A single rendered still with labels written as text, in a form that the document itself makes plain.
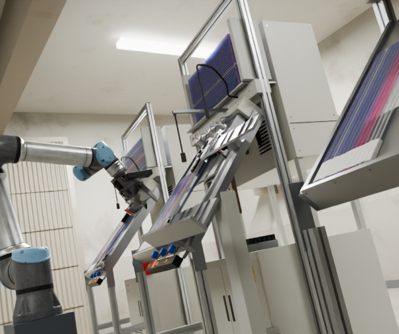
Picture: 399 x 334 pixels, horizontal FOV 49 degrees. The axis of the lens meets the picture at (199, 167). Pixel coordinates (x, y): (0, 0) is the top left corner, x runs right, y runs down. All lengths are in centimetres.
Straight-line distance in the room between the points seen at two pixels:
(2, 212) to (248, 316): 91
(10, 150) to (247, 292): 92
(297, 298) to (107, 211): 403
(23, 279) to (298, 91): 149
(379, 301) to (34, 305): 149
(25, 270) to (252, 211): 506
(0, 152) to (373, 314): 168
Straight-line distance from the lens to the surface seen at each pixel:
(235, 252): 150
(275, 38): 233
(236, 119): 204
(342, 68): 526
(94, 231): 559
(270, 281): 189
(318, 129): 224
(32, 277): 153
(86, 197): 564
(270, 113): 205
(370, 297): 222
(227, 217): 150
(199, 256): 170
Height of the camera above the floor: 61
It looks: 12 degrees up
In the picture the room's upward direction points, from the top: 12 degrees counter-clockwise
